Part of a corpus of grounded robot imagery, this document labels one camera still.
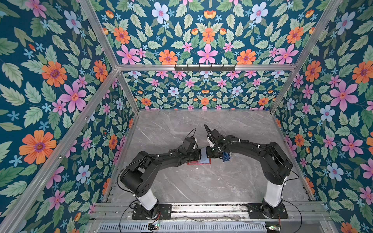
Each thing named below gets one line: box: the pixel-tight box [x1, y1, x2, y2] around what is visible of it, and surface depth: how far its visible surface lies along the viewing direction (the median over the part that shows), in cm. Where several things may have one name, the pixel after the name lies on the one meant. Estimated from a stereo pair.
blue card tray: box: [221, 151, 231, 162], surface depth 93 cm
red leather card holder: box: [186, 158, 212, 165], surface depth 92 cm
